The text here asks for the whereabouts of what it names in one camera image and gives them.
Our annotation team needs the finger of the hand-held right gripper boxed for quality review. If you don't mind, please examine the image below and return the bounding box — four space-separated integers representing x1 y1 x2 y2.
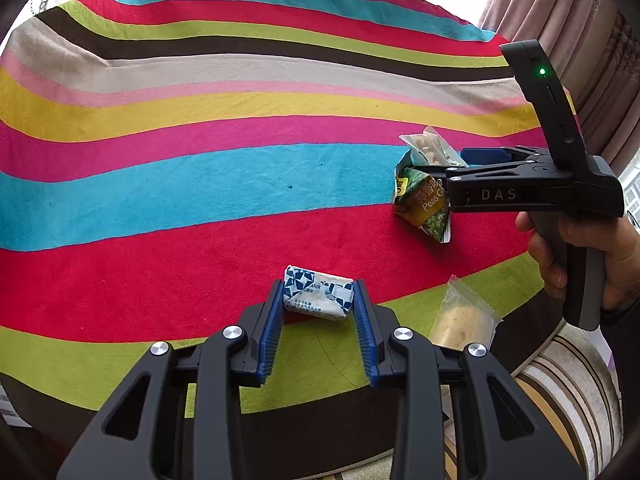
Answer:
460 146 548 165
411 162 538 181

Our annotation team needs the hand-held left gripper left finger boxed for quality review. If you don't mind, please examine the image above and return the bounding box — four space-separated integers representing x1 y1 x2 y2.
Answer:
57 279 286 480

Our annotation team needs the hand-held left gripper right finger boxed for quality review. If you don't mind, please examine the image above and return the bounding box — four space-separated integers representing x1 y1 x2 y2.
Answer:
352 280 586 480

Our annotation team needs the white nut packet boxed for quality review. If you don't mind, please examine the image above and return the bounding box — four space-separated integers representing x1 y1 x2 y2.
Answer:
398 126 471 168

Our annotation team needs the green pea snack packet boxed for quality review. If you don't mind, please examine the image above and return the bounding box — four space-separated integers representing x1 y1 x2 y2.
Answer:
391 166 453 244

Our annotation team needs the blue and white candy packet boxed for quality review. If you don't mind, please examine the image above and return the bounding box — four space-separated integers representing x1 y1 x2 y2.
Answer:
282 265 357 322

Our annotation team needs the person's right hand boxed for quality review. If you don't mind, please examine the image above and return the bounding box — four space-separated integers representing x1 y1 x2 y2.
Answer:
516 212 640 311

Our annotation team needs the lace sheer curtain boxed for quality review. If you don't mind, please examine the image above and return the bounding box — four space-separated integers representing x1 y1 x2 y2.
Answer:
617 150 640 231

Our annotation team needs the clear cake packet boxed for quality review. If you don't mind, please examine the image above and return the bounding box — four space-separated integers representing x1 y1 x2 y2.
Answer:
429 275 502 353

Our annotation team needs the brown curtain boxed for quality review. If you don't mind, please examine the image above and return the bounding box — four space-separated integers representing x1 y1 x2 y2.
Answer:
477 0 640 176

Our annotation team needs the brown striped towel blanket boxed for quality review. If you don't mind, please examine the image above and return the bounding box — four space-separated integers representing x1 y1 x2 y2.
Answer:
440 330 626 480

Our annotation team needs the rainbow striped tablecloth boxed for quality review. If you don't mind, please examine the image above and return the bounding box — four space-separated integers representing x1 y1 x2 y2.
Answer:
0 0 583 461

